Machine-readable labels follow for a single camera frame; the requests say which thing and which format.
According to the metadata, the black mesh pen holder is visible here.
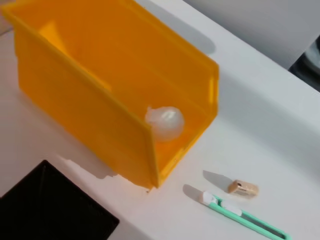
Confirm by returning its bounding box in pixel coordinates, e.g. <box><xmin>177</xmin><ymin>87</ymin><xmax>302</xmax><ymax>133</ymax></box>
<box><xmin>0</xmin><ymin>159</ymin><xmax>120</xmax><ymax>240</ymax></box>

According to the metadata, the yellow plastic bin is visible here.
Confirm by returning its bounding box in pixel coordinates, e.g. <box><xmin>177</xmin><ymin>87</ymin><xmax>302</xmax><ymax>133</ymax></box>
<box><xmin>0</xmin><ymin>0</ymin><xmax>220</xmax><ymax>190</ymax></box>

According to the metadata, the white paper ball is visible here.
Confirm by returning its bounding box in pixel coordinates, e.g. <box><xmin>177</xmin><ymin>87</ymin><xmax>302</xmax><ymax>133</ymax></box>
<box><xmin>144</xmin><ymin>106</ymin><xmax>186</xmax><ymax>143</ymax></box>

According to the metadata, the beige eraser block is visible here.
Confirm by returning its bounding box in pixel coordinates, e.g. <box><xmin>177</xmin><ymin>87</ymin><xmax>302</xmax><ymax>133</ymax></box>
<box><xmin>227</xmin><ymin>179</ymin><xmax>260</xmax><ymax>199</ymax></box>

